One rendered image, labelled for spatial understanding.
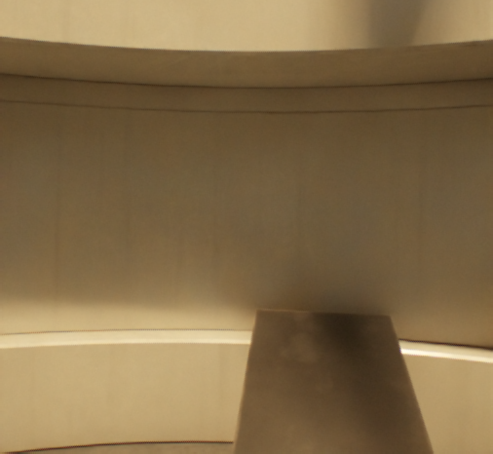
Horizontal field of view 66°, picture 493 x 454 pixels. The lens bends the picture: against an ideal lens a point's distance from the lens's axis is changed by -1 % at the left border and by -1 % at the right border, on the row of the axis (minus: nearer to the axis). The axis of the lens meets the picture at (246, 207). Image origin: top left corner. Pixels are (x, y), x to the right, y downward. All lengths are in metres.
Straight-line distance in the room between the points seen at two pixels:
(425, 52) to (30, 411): 0.54
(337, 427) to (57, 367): 0.29
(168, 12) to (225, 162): 0.17
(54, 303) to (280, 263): 0.27
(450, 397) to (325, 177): 0.26
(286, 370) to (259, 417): 0.06
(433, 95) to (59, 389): 0.52
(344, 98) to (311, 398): 0.32
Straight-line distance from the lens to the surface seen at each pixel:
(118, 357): 0.47
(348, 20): 0.41
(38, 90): 0.51
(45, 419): 0.51
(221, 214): 0.46
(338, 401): 0.37
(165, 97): 0.49
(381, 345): 0.43
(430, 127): 0.49
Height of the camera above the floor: 0.26
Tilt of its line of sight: 1 degrees up
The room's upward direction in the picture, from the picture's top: 1 degrees clockwise
